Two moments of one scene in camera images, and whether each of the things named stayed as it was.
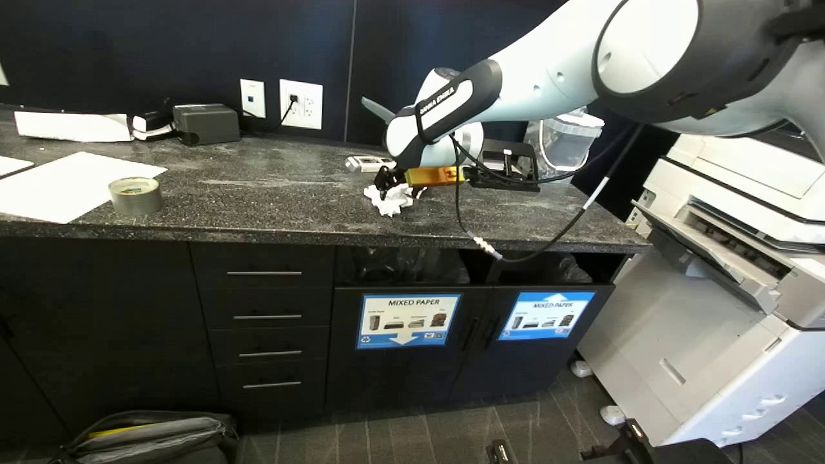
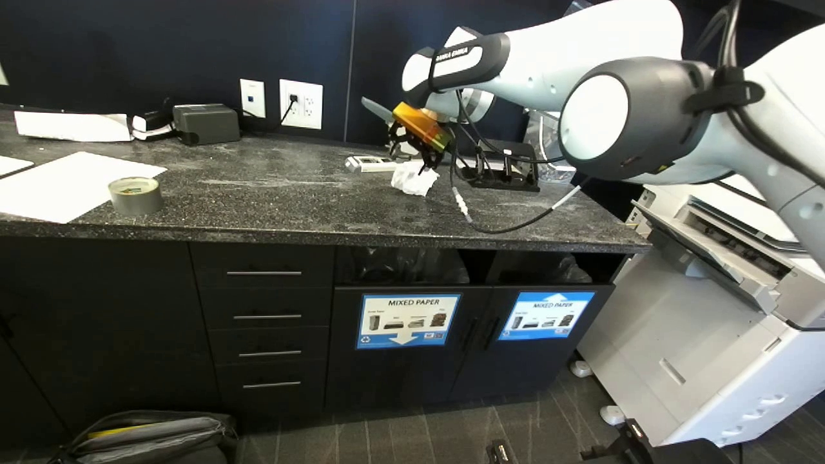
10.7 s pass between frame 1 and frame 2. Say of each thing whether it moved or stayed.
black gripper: moved
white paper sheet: stayed
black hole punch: stayed
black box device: stayed
